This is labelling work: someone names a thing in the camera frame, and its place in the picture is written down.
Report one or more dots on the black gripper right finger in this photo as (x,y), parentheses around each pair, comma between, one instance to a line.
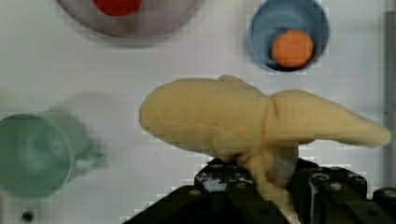
(335,195)

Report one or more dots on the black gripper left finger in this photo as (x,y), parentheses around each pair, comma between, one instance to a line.
(222,193)

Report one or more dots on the green mug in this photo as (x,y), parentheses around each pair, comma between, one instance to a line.
(40,153)

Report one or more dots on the orange ball toy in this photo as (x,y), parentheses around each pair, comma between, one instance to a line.
(292,49)

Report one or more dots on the blue bowl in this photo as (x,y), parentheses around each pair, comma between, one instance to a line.
(276,17)

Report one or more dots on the grey round plate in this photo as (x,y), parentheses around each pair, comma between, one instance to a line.
(152,18)

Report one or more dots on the red plush ketchup bottle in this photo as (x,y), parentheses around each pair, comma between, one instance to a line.
(118,7)

